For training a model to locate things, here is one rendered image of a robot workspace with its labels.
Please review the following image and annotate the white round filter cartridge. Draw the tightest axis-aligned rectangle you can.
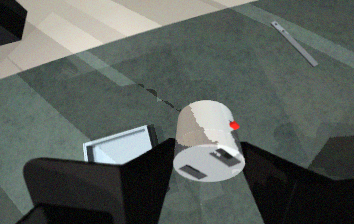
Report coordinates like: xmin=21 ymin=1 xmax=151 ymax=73
xmin=173 ymin=100 xmax=245 ymax=182

